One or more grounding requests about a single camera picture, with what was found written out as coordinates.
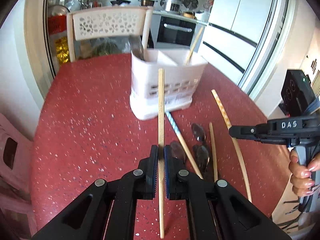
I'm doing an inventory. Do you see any orange patterned wooden chopstick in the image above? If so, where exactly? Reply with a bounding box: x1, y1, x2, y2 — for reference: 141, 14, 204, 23
211, 89, 253, 203

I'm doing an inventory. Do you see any plain wooden chopstick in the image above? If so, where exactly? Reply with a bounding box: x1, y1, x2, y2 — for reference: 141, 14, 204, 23
209, 122, 219, 181
158, 68, 165, 239
184, 27, 204, 65

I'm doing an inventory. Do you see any black handled metal spoon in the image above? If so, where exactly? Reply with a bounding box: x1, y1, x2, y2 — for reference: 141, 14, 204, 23
129, 35, 145, 61
170, 141, 186, 164
193, 144, 210, 173
191, 123, 206, 142

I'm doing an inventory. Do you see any blue patterned wooden chopstick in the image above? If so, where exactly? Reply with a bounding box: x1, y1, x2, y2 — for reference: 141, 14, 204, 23
165, 112, 203, 179

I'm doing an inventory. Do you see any person's right hand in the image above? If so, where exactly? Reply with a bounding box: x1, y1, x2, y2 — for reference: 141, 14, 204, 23
289, 150, 319, 197

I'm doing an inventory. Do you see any white plastic utensil holder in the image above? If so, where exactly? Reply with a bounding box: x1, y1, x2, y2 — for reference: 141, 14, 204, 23
130, 49, 208, 120

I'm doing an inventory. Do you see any pink plastic stool stack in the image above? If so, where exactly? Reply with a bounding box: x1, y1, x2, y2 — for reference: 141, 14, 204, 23
0, 113, 34, 210

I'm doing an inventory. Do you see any white refrigerator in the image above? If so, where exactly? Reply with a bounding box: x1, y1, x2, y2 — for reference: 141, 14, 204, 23
198, 0, 272, 84

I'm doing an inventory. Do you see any built-in black oven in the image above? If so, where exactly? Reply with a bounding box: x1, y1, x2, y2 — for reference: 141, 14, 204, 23
157, 16, 196, 47

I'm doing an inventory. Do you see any silver rice cooker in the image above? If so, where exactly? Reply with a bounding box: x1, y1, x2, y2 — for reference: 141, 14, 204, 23
160, 0, 183, 14

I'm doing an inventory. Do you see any gold foil package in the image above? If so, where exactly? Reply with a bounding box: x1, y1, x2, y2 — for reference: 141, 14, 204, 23
55, 36, 70, 66

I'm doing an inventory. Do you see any steel cooking pot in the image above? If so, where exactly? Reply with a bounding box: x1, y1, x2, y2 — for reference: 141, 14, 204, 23
139, 0, 157, 7

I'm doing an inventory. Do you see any white perforated plastic chair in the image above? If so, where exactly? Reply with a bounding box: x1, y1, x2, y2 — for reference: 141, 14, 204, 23
66, 5, 153, 62

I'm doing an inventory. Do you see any black wok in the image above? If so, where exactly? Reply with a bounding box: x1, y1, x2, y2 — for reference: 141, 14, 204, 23
110, 0, 131, 6

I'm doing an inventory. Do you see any red plastic basket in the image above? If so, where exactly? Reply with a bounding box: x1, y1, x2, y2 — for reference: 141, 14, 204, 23
48, 15, 67, 35

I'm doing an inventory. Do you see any steel wok lid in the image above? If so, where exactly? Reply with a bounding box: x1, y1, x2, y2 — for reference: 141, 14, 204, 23
47, 4, 70, 17

